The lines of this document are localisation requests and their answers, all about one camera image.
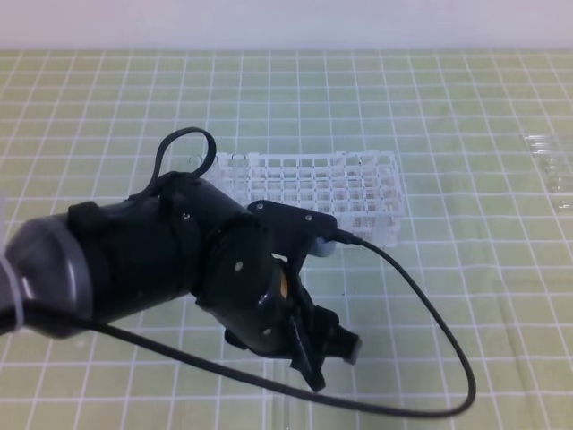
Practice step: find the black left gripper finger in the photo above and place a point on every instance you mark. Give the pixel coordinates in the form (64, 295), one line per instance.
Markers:
(304, 358)
(331, 339)

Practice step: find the clear glass tubes at edge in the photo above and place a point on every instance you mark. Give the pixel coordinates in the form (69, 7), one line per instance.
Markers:
(553, 156)

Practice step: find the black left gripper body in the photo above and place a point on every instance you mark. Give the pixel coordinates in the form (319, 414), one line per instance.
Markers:
(249, 281)

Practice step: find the white plastic test tube rack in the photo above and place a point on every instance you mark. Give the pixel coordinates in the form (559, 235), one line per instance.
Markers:
(362, 190)

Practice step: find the clear glass test tube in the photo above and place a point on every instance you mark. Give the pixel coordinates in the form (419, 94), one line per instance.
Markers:
(283, 412)

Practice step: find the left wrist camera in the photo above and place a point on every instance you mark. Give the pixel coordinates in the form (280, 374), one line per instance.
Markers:
(297, 232)

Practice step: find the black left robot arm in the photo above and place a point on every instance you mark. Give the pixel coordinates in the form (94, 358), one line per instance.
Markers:
(104, 263)

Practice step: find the green grid tablecloth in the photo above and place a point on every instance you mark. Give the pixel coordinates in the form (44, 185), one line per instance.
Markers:
(480, 233)

